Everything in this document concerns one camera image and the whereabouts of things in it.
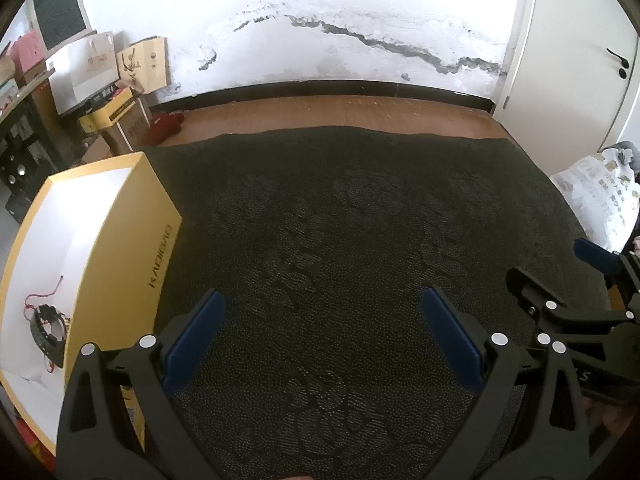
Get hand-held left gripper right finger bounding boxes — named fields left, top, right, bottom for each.
left=421, top=286, right=591, bottom=480

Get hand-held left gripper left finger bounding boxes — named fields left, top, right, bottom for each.
left=56, top=287, right=227, bottom=480

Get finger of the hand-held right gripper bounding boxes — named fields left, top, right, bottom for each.
left=506, top=266, right=637, bottom=343
left=573, top=238, right=640, bottom=311

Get yellow cardboard box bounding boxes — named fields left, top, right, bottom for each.
left=0, top=152, right=182, bottom=458

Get black ring part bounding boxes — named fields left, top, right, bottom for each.
left=22, top=275, right=69, bottom=374

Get white printed plastic bag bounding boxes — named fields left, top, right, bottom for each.
left=549, top=152, right=640, bottom=254

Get dark patterned mat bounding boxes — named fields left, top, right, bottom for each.
left=135, top=126, right=614, bottom=480

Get white door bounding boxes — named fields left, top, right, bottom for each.
left=492, top=0, right=640, bottom=172

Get red cloth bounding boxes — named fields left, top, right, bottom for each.
left=147, top=111, right=185, bottom=147

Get brown cardboard box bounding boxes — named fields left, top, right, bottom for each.
left=100, top=102, right=154, bottom=157

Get flat yellow black box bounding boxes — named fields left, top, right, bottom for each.
left=77, top=87, right=139, bottom=134

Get dark storage shelf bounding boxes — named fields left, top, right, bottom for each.
left=0, top=70, right=72, bottom=213

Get tan paper bag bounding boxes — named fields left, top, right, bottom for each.
left=116, top=36, right=169, bottom=95

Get white paper bag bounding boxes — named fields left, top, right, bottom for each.
left=47, top=31, right=121, bottom=116

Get pink box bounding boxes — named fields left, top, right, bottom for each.
left=9, top=29, right=49, bottom=82

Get white framed dark board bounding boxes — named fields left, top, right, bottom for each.
left=31, top=0, right=94, bottom=54

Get black door handle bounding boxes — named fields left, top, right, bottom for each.
left=606, top=48, right=634, bottom=80

